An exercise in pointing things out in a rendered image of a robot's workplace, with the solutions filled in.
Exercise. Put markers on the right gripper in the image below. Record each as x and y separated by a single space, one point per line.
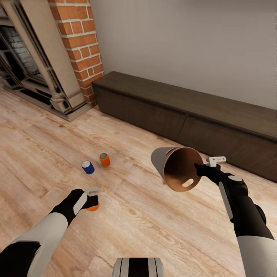
204 170

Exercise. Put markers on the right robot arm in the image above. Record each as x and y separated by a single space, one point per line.
257 246

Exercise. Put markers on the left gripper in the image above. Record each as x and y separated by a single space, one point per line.
93 201

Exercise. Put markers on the trash can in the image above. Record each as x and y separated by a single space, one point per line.
176 166

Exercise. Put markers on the can of soda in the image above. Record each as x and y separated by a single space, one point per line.
88 167
104 158
94 208

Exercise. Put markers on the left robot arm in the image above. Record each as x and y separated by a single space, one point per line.
29 254

